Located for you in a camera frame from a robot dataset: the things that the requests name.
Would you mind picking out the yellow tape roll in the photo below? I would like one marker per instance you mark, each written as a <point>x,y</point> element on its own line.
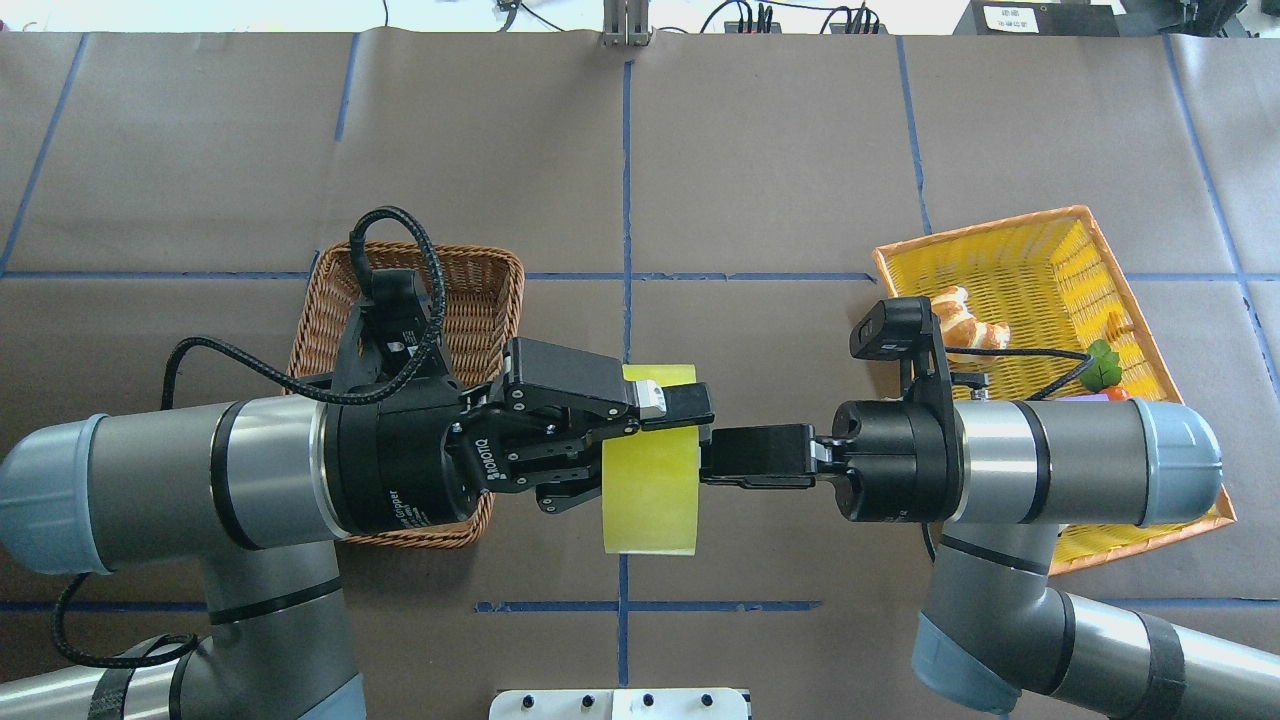
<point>650,492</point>

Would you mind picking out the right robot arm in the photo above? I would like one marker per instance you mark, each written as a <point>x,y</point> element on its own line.
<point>1008,485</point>

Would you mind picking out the yellow plastic basket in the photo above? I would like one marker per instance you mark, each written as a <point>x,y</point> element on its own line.
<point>1052,276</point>

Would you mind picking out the toy croissant bread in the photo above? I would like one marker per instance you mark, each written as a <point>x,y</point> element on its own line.
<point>961,328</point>

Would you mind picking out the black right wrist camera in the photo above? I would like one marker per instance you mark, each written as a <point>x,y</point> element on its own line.
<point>906,331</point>

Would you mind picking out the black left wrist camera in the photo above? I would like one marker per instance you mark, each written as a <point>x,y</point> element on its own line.
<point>384,330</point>

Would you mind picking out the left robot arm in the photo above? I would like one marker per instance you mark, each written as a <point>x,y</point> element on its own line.
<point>259,492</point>

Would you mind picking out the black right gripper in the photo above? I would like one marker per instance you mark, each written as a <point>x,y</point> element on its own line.
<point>880,462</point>

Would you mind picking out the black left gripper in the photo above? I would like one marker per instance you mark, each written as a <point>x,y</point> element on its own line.
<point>398,468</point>

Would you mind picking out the orange toy carrot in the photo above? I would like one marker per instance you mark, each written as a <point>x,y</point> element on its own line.
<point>1105,377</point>

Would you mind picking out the aluminium frame post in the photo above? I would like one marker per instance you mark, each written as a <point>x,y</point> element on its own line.
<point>626,23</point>

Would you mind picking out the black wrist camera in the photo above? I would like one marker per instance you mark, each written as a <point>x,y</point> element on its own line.
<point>906,331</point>
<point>384,330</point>

